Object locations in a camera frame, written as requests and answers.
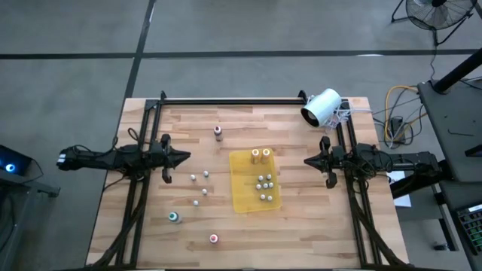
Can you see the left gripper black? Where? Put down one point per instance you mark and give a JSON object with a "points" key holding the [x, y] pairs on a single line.
{"points": [[156, 156]]}

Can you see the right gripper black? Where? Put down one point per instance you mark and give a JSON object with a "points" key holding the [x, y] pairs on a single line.
{"points": [[343, 160]]}

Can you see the large yellow food coloring bottle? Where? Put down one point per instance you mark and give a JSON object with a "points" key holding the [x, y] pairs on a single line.
{"points": [[255, 154]]}

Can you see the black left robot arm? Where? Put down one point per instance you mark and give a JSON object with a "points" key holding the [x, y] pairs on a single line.
{"points": [[98, 160]]}

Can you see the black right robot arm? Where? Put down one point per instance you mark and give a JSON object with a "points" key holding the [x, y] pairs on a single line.
{"points": [[410, 163]]}

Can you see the large maroon food coloring bottle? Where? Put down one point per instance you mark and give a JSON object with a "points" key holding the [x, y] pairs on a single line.
{"points": [[218, 132]]}

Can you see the small green food coloring bottle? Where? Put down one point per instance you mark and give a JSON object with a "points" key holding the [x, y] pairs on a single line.
{"points": [[196, 203]]}

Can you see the large orange food coloring bottle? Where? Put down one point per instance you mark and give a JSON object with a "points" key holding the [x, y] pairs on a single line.
{"points": [[214, 238]]}

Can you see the yellow translucent plastic bin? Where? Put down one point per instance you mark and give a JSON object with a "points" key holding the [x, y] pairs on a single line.
{"points": [[244, 195]]}

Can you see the black power strip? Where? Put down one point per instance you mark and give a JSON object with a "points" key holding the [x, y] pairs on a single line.
{"points": [[396, 123]]}

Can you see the white paper sheet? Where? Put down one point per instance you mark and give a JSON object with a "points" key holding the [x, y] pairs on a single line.
{"points": [[403, 199]]}

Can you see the grey side desk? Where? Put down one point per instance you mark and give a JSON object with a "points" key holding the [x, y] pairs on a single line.
{"points": [[452, 124]]}

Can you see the black device blue light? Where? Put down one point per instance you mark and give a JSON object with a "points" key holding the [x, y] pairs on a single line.
{"points": [[15, 162]]}

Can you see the black round pole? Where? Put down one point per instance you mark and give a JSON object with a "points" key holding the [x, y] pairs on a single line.
{"points": [[459, 71]]}

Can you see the backlit keyboard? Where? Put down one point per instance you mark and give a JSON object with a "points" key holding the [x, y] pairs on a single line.
{"points": [[472, 227]]}

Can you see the black floor fan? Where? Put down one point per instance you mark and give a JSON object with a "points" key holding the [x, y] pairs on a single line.
{"points": [[425, 17]]}

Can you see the white camera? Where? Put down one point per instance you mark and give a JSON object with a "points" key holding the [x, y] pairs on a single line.
{"points": [[324, 105]]}

